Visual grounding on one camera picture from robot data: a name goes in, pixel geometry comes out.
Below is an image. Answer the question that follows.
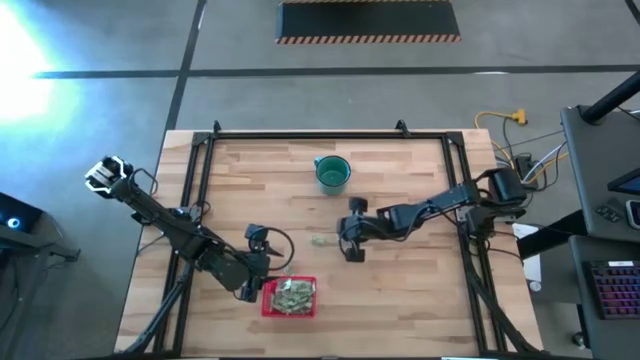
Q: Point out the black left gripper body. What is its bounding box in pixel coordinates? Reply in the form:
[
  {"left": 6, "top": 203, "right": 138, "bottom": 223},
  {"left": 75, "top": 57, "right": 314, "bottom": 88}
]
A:
[{"left": 239, "top": 223, "right": 274, "bottom": 304}]

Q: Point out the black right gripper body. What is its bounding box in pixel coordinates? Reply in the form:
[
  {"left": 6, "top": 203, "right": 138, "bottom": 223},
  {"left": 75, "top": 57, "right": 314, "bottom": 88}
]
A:
[{"left": 336, "top": 196, "right": 383, "bottom": 264}]

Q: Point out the red slotted plastic basket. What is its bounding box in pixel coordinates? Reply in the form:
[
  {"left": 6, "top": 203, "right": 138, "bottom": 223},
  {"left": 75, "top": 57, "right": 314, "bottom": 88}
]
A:
[{"left": 260, "top": 274, "right": 318, "bottom": 319}]

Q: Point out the green plastic cup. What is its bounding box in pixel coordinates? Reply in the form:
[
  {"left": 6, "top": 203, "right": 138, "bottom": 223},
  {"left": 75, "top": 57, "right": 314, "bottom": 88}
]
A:
[{"left": 313, "top": 154, "right": 353, "bottom": 197}]

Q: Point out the white paper sheet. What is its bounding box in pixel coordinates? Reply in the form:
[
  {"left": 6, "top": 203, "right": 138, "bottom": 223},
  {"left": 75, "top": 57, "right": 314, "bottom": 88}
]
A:
[{"left": 512, "top": 222, "right": 544, "bottom": 284}]

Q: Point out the black power adapter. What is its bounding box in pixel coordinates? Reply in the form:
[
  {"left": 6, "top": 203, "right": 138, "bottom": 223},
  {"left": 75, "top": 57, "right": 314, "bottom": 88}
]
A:
[{"left": 514, "top": 153, "right": 540, "bottom": 191}]

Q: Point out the black hazard-striped floor mat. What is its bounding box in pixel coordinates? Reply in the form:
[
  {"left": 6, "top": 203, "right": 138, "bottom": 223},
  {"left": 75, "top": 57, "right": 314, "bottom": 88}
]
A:
[{"left": 275, "top": 0, "right": 463, "bottom": 46}]

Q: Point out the grey device stand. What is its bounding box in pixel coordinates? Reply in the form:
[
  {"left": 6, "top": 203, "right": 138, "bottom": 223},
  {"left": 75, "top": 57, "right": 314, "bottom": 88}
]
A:
[{"left": 0, "top": 227, "right": 81, "bottom": 351}]

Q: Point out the dark grey desk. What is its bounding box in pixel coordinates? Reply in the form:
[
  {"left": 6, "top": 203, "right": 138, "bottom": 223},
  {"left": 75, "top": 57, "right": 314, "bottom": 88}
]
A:
[
  {"left": 559, "top": 104, "right": 640, "bottom": 244},
  {"left": 569, "top": 234, "right": 640, "bottom": 360}
]

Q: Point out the black device with blue light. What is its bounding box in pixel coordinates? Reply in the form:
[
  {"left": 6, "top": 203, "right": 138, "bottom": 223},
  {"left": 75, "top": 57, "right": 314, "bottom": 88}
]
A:
[{"left": 0, "top": 192, "right": 44, "bottom": 236}]

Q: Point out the small black remote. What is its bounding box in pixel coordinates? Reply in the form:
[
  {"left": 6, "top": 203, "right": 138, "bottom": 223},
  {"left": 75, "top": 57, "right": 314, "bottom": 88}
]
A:
[{"left": 594, "top": 204, "right": 624, "bottom": 224}]

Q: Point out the backlit black keyboard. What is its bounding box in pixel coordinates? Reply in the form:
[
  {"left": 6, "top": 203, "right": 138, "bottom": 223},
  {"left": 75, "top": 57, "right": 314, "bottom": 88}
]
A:
[{"left": 582, "top": 259, "right": 640, "bottom": 321}]

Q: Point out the black tablet screen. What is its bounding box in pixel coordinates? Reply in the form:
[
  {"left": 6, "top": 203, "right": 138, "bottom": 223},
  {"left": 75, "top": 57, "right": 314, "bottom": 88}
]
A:
[{"left": 607, "top": 167, "right": 640, "bottom": 196}]

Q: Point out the white-edged phone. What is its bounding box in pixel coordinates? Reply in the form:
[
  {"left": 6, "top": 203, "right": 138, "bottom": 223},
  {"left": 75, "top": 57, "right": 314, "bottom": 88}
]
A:
[{"left": 625, "top": 198, "right": 640, "bottom": 229}]

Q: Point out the black monitor pole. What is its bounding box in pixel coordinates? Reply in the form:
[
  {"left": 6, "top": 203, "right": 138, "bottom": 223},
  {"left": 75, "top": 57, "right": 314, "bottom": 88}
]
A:
[{"left": 579, "top": 69, "right": 640, "bottom": 126}]

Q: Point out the black left camera cable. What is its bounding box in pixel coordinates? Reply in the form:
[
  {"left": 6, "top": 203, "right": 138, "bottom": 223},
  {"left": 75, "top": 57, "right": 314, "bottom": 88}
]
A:
[{"left": 248, "top": 226, "right": 297, "bottom": 274}]

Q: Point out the black aluminium table frame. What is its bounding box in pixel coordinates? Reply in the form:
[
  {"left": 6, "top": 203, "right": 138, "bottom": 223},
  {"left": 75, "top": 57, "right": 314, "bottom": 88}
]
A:
[{"left": 119, "top": 119, "right": 546, "bottom": 359}]

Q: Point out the yellow extension cord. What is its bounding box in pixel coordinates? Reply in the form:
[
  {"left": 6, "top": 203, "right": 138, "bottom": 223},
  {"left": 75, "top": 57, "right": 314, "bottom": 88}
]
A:
[{"left": 473, "top": 108, "right": 570, "bottom": 187}]

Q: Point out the white cable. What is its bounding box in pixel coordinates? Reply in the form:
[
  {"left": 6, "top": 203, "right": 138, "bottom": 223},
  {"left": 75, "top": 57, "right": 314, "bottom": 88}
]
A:
[{"left": 524, "top": 141, "right": 569, "bottom": 194}]

